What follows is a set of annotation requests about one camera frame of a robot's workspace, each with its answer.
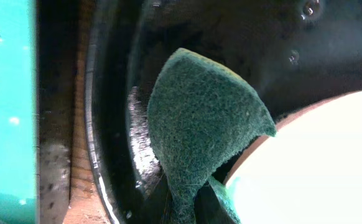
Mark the green yellow sponge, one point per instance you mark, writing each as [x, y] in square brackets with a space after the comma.
[200, 114]

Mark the white stained plate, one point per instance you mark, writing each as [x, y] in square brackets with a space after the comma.
[310, 172]

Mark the round black tray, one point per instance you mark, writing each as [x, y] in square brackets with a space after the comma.
[294, 53]

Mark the green rectangular water tray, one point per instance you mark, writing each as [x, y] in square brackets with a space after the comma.
[37, 55]

